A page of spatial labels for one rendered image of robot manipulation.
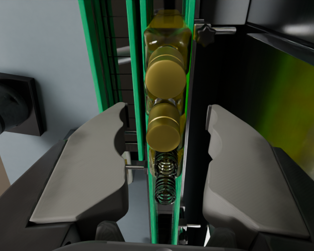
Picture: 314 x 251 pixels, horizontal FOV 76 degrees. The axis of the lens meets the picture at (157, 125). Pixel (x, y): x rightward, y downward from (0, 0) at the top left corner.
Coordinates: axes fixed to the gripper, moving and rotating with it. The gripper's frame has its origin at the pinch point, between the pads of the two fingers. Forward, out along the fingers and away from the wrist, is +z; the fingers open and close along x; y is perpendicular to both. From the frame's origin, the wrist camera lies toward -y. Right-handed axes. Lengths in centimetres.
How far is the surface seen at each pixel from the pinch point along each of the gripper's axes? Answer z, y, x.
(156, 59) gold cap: 5.2, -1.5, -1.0
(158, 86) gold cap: 4.6, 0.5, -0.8
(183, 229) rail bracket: 23, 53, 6
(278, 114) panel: 8.1, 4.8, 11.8
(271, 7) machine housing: 23.5, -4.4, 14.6
